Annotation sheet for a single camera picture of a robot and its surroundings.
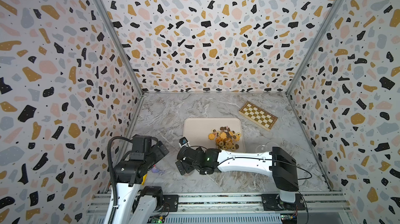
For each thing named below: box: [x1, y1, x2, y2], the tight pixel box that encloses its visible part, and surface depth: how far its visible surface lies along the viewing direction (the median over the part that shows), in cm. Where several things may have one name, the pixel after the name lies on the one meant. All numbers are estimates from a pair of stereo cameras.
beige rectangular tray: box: [182, 117, 246, 153], surface depth 102 cm
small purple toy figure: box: [151, 164, 167, 176], surface depth 83 cm
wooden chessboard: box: [238, 101, 279, 132], surface depth 108 cm
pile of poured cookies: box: [207, 125, 242, 151], surface depth 97 cm
